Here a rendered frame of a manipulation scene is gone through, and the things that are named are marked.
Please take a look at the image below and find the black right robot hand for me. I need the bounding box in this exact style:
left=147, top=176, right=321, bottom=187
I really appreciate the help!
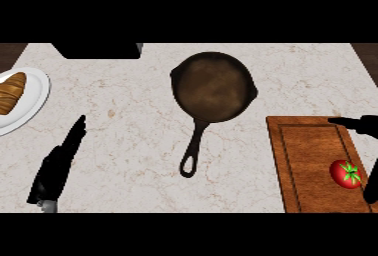
left=326, top=114, right=378, bottom=205

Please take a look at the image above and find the red tomato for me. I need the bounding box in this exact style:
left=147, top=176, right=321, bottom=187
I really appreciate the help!
left=327, top=159, right=364, bottom=190

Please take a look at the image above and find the brown wooden cutting board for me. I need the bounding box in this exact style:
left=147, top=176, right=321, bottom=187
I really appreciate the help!
left=264, top=115, right=378, bottom=214

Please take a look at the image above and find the dark cast iron pan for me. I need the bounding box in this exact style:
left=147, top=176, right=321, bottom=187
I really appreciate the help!
left=168, top=51, right=259, bottom=179

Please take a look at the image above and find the black appliance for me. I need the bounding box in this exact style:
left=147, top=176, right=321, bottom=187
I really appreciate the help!
left=51, top=42, right=144, bottom=60

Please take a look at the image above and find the white plate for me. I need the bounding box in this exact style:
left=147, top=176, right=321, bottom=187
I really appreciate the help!
left=0, top=66, right=51, bottom=137

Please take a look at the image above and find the golden brown croissant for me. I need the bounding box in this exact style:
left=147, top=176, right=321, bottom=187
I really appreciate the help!
left=0, top=71, right=28, bottom=116

